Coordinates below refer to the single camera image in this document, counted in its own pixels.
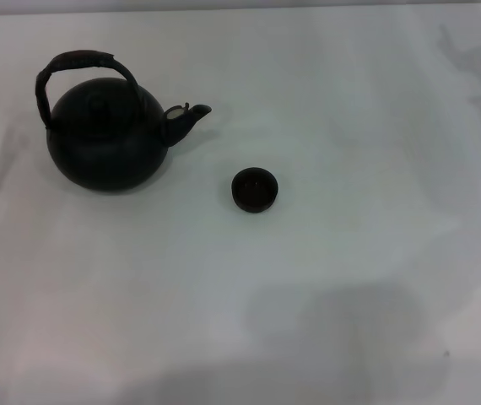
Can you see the small dark teacup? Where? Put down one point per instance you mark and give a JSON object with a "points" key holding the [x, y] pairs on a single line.
{"points": [[254, 192]]}

